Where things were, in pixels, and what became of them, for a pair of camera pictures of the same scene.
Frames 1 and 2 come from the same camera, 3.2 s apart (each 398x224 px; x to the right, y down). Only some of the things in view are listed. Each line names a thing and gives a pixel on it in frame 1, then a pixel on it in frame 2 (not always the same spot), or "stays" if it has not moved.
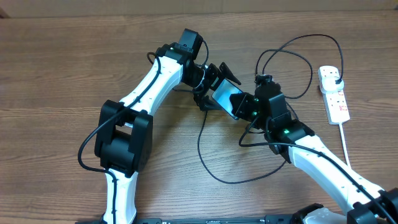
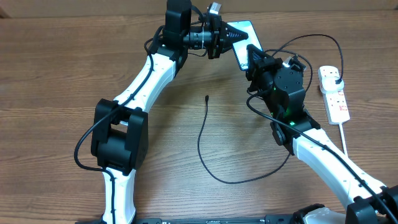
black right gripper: [239, 102] → [258, 61]
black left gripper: [215, 74] → [219, 28]
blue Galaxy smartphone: [222, 93] → [240, 46]
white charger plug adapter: [329, 86] stays
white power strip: [335, 101] stays
